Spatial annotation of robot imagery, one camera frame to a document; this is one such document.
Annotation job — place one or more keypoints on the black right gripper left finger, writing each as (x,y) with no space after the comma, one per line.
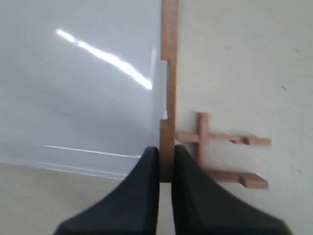
(130,209)

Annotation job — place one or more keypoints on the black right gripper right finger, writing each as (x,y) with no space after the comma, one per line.
(202,207)

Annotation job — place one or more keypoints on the white plastic tray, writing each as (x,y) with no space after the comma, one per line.
(82,84)

